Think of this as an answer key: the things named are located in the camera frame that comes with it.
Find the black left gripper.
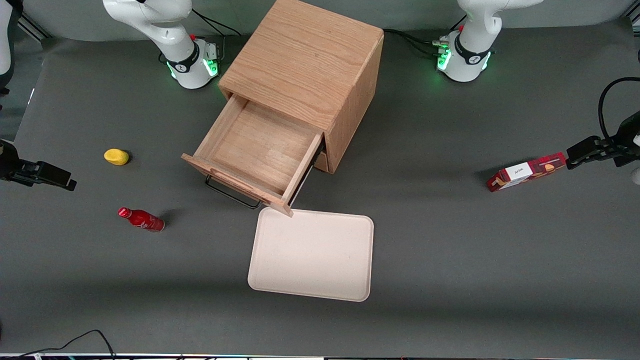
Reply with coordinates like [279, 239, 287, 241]
[566, 111, 640, 170]

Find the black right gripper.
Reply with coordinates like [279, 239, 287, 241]
[0, 140, 77, 192]

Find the wooden drawer cabinet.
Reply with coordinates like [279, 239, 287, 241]
[218, 0, 385, 174]

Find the red snack box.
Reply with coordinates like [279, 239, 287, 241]
[486, 152, 568, 193]

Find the yellow lemon toy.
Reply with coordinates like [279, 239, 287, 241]
[103, 148, 130, 166]

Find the red soda bottle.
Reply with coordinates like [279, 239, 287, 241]
[117, 207, 166, 233]

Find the cream rectangular tray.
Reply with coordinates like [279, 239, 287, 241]
[247, 206, 375, 303]

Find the black cable loop at gripper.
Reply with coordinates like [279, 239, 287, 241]
[598, 77, 640, 143]

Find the aluminium frame rail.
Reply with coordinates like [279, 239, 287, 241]
[19, 12, 52, 42]

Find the black floor cable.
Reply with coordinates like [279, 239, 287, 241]
[15, 329, 117, 360]

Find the black left arm base cable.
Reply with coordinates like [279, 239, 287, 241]
[383, 28, 451, 59]

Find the black arm base cable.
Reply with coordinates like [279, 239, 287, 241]
[191, 8, 242, 37]
[383, 28, 451, 59]

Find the black right arm base cable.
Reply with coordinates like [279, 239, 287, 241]
[191, 8, 242, 37]

